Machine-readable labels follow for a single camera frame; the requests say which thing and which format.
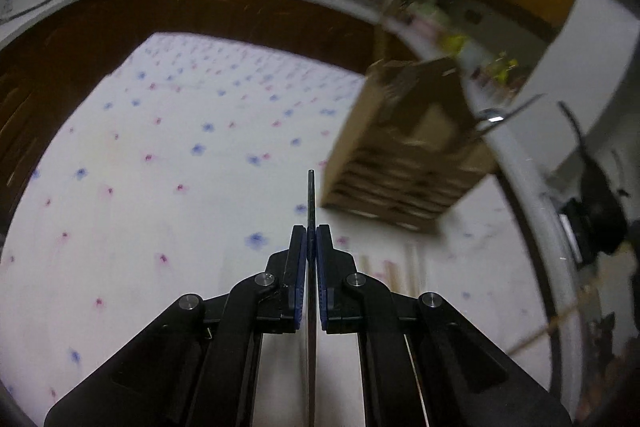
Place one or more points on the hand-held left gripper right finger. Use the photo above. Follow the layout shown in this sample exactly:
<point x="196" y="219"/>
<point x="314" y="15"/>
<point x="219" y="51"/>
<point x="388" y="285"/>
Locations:
<point x="323" y="277"/>

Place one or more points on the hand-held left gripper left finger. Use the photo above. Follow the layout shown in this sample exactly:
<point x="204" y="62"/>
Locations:
<point x="299" y="277"/>

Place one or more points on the bunch of wooden chopsticks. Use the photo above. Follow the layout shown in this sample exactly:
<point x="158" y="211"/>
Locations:
<point x="390" y="267"/>

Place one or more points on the dark metal chopstick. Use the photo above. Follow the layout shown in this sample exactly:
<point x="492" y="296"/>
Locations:
<point x="311" y="202"/>

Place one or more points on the wooden utensil holder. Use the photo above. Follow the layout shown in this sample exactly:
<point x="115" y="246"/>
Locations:
<point x="400" y="147"/>

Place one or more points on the light wooden chopstick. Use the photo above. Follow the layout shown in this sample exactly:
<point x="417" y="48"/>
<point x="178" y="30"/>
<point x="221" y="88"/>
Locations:
<point x="550" y="323"/>

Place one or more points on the metal spoon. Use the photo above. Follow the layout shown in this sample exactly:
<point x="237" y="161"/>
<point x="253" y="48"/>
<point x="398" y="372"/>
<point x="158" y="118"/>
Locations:
<point x="492" y="117"/>

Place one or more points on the white dotted tablecloth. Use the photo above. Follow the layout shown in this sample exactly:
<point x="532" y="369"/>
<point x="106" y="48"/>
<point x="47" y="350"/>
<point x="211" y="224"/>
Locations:
<point x="175" y="182"/>

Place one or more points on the white kitchen counter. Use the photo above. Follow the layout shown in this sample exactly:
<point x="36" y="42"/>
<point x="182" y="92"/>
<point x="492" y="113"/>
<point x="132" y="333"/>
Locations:
<point x="525" y="217"/>

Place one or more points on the yellow oil bottles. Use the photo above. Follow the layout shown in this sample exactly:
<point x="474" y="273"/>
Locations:
<point x="500" y="67"/>

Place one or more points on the brown lower cabinets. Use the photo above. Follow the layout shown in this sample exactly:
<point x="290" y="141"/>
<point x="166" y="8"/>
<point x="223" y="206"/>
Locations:
<point x="225" y="12"/>

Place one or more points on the black wok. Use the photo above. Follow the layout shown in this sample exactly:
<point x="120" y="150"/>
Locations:
<point x="600" y="207"/>

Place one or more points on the green pink bowl stack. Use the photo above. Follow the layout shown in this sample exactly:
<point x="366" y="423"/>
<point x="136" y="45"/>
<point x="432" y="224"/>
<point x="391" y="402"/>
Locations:
<point x="425" y="9"/>

